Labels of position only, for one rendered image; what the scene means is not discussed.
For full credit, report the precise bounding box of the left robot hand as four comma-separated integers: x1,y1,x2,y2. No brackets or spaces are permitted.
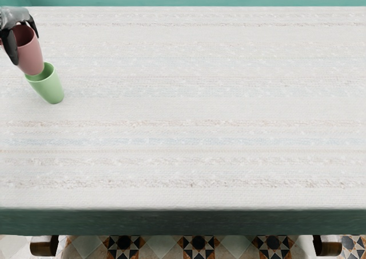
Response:
0,6,39,66

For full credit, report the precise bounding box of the pink cup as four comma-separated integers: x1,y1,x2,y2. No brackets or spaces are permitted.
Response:
0,23,45,76

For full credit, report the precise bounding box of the green cup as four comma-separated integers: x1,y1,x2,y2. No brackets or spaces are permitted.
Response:
24,62,65,105

